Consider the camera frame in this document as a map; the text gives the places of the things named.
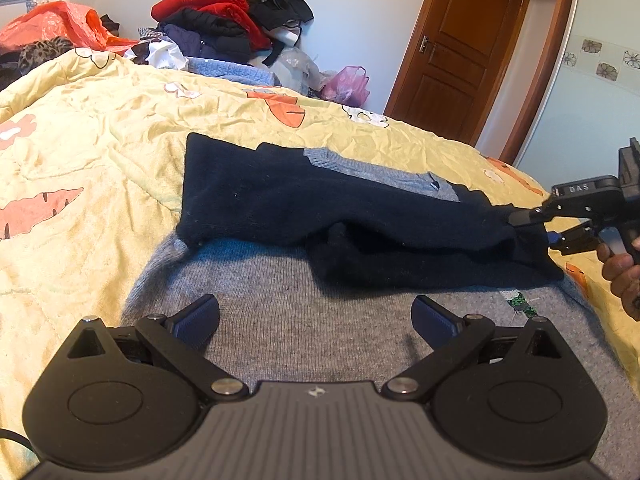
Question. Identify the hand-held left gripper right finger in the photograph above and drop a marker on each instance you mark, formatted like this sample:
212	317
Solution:
433	318

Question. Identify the clear plastic bag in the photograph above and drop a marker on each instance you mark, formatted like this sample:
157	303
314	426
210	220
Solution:
300	67

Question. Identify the person's right hand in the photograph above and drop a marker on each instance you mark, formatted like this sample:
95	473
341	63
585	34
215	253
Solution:
622	280

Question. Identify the dark navy jacket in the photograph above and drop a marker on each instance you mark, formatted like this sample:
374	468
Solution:
215	35

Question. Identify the brown wooden door frame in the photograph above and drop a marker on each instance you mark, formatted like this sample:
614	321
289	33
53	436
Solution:
542	60

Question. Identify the flower wall tile border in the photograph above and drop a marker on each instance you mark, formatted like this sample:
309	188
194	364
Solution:
607	60

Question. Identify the pink plastic bag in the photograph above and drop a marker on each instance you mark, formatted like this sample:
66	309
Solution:
347	85

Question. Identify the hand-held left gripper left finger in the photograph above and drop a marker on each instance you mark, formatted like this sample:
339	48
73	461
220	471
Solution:
197	319

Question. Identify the orange plastic bag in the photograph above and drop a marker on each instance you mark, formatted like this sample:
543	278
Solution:
55	22

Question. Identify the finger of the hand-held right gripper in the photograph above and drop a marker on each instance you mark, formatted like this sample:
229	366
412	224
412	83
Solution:
527	216
575	241

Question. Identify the light blue knit garment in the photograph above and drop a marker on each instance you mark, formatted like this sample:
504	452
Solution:
235	71

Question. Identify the grey and navy knit sweater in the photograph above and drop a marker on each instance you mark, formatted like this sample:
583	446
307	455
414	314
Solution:
300	310

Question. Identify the red garment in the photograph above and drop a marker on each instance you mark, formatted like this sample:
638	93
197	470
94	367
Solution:
220	7

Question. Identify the brown wooden door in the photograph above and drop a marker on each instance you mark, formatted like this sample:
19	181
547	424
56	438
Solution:
460	45

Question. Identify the dark patterned cloth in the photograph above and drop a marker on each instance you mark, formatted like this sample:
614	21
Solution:
37	55

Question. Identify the yellow floral printed blanket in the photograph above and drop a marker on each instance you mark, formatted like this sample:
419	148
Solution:
100	160

